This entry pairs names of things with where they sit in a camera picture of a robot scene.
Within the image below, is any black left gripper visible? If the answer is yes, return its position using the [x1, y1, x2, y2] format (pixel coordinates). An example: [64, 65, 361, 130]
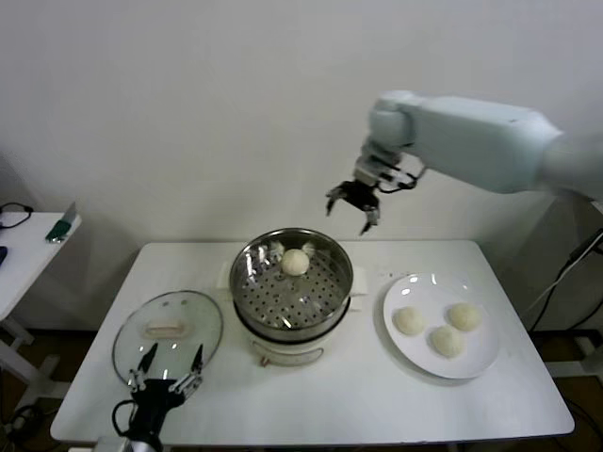
[127, 342, 205, 438]

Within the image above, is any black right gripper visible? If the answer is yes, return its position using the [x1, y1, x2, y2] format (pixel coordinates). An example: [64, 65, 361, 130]
[324, 181, 381, 236]

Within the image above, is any round glass pot lid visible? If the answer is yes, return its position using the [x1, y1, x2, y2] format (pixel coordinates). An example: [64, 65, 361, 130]
[112, 290, 224, 385]

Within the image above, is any white steamed baozi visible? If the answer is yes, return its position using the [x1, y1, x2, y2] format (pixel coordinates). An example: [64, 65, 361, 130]
[393, 306, 426, 337]
[281, 249, 310, 277]
[447, 303, 482, 331]
[427, 325, 466, 359]

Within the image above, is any stainless steel steamer basket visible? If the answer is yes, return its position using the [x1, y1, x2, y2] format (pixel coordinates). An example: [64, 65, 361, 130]
[215, 228, 368, 336]

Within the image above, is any white round plate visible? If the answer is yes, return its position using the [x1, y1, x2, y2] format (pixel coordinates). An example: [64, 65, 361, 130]
[382, 272, 500, 379]

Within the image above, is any green flat device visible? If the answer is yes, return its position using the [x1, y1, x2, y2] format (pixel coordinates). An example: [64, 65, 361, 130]
[44, 202, 77, 245]

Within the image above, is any white side table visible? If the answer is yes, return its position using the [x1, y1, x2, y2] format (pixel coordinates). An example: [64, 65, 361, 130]
[0, 211, 82, 401]

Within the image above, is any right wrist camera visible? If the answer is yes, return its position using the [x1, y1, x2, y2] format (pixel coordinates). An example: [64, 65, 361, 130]
[353, 153, 401, 186]

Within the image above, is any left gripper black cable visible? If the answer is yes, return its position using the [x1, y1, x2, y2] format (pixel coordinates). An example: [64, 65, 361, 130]
[111, 398, 142, 437]

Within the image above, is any white wall cable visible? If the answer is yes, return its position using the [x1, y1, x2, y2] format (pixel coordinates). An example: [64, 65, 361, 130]
[527, 244, 603, 319]

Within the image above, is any black cable on side table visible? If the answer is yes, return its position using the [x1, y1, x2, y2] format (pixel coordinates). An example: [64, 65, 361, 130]
[0, 202, 33, 231]

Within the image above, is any black wall cable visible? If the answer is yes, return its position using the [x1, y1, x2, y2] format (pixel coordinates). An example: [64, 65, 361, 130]
[531, 225, 603, 333]

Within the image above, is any white furniture base frame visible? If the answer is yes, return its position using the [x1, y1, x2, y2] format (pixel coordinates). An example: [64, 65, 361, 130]
[530, 327, 603, 380]

